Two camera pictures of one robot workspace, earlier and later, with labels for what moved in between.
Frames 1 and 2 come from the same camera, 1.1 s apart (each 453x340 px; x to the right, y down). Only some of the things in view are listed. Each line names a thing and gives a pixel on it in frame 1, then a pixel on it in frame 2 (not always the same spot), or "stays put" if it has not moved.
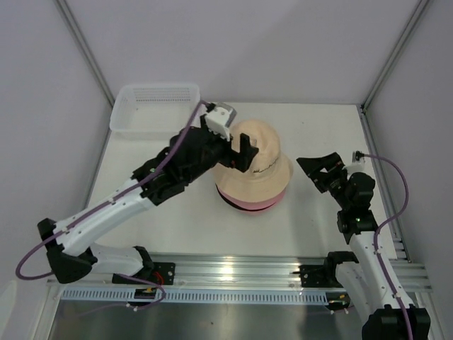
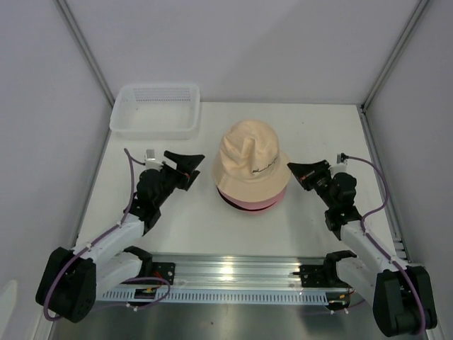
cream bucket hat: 270,173 stays put
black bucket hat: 251,210 stays put
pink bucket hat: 253,205 stays put
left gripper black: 233,159 -> 184,163
